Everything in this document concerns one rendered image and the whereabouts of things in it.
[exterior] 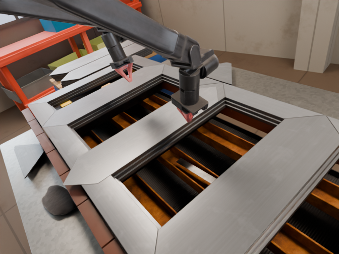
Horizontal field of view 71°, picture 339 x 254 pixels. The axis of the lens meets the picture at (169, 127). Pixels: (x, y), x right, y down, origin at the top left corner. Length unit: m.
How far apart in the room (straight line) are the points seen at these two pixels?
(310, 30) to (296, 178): 2.36
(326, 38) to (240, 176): 2.38
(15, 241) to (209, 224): 1.69
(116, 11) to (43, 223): 0.83
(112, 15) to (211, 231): 0.51
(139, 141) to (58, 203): 0.40
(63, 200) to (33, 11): 0.67
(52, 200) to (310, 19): 2.70
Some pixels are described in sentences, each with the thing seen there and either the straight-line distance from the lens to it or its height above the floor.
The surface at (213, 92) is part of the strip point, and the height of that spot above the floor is 0.85.
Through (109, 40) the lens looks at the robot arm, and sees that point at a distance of 0.98.
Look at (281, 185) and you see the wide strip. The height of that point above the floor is 0.86.
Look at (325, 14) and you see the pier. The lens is 2.89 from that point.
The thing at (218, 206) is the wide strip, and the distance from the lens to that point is 0.66.
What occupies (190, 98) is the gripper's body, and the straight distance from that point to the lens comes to 0.68.
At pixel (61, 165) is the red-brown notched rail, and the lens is 1.01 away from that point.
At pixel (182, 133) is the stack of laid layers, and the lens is 0.91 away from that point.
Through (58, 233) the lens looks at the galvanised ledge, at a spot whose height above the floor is 0.68.
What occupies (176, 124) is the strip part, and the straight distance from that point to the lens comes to 0.92.
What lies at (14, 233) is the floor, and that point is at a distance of 2.18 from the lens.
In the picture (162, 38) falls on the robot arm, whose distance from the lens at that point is 0.55.
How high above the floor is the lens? 1.40
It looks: 37 degrees down
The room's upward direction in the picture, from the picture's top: 14 degrees counter-clockwise
